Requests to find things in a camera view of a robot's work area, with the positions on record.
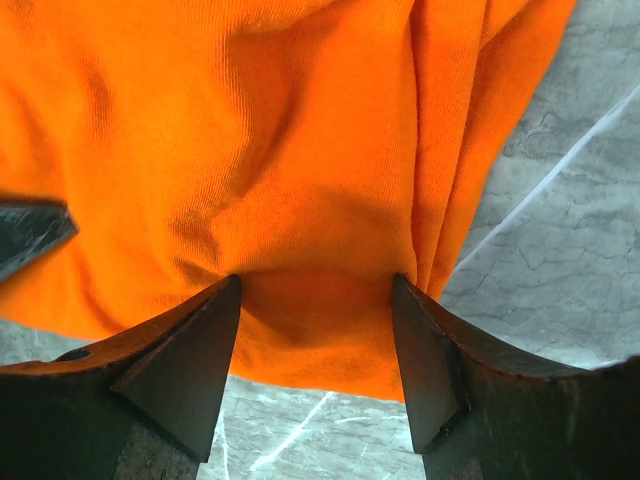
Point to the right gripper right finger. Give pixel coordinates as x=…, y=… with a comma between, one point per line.
x=480, y=408

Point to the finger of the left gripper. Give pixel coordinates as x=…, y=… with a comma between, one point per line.
x=29, y=229

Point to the orange t shirt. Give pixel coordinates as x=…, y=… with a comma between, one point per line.
x=314, y=148

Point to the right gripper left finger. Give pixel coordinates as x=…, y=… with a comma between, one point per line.
x=142, y=404

